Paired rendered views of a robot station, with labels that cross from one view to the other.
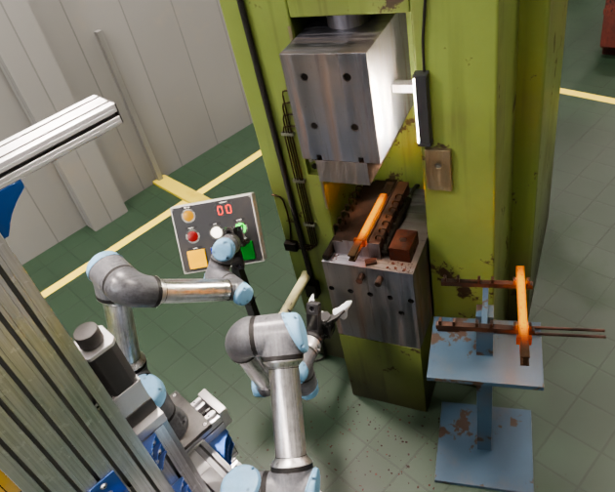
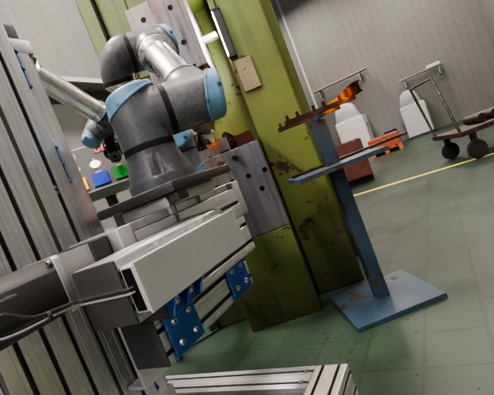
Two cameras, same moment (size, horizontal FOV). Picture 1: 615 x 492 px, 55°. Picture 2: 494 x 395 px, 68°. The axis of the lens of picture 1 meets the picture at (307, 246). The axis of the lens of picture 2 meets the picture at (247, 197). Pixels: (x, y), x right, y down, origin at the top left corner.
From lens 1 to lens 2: 1.78 m
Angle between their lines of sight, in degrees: 42
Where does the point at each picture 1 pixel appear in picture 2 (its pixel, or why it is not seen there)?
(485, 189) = (281, 76)
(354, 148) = (187, 59)
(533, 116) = (293, 78)
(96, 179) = not seen: outside the picture
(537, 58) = (280, 42)
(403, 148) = (226, 124)
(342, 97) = (170, 23)
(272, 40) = (121, 30)
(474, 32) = not seen: outside the picture
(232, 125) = not seen: hidden behind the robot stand
